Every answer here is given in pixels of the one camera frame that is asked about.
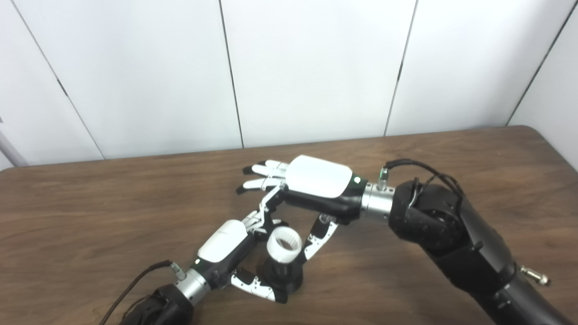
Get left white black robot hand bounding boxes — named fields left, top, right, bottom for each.
left=195, top=210, right=289, bottom=304

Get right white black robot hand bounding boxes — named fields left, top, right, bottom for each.
left=236, top=155, right=368, bottom=262

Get white ring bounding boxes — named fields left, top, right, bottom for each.
left=266, top=227, right=302, bottom=263

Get round black part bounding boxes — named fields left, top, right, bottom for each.
left=263, top=257, right=304, bottom=292

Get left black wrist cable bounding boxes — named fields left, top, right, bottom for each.
left=98, top=260, right=186, bottom=325

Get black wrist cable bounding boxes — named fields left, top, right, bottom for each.
left=98, top=260, right=186, bottom=325
left=378, top=158, right=551, bottom=287

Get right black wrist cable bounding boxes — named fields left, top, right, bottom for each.
left=378, top=158, right=551, bottom=287

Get grey wall corner post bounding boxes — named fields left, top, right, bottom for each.
left=0, top=118, right=28, bottom=168

